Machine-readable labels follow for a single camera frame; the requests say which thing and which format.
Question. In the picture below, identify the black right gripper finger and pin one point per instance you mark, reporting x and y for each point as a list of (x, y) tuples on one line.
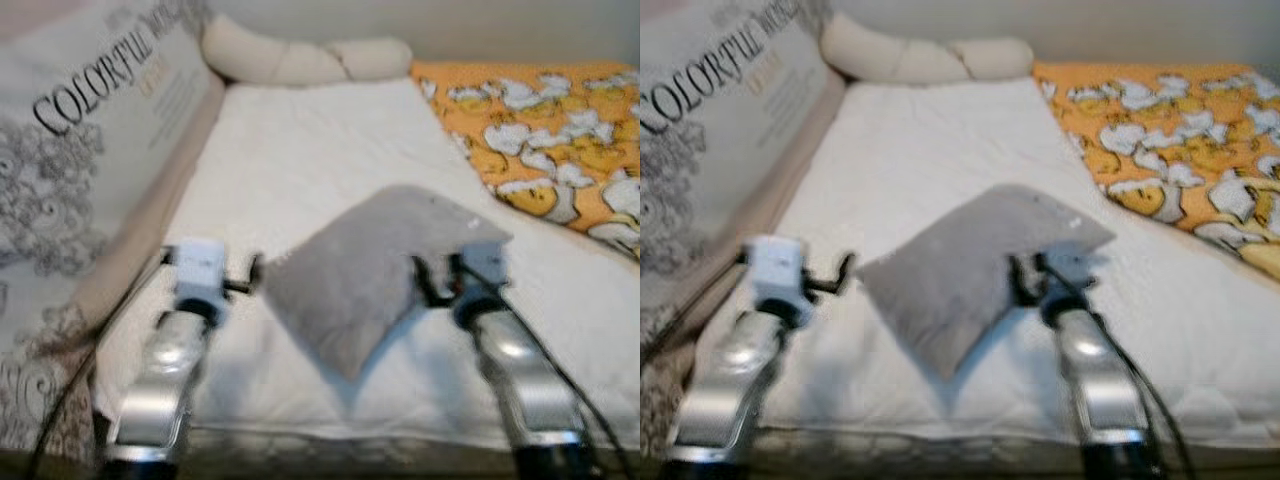
[(421, 280), (1017, 280)]

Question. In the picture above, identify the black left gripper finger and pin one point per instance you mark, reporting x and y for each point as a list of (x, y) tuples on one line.
[(846, 268), (256, 270)]

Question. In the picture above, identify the grey square pillow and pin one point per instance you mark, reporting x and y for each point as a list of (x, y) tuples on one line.
[(350, 270), (950, 270)]

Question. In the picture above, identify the orange cartoon egg duvet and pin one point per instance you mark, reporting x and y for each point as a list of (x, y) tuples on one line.
[(530, 130), (1150, 130)]

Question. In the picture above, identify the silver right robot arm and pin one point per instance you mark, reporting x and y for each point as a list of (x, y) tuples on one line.
[(520, 380), (1100, 390)]

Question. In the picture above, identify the white quilted mattress pad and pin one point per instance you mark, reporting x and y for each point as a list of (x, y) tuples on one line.
[(300, 140), (930, 140)]

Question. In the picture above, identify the grey mattress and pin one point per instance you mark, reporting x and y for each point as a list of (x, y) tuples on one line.
[(950, 450), (350, 455)]

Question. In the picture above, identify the printed grey fabric bed panel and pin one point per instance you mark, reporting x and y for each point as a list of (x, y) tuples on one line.
[(720, 130), (100, 150)]

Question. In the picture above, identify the beige bolster pillow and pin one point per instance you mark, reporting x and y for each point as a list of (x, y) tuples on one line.
[(880, 55), (260, 55)]

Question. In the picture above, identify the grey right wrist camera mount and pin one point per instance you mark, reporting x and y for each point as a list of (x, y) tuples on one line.
[(1075, 268), (485, 265)]

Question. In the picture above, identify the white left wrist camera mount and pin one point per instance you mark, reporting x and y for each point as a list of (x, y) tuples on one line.
[(775, 265), (198, 265)]

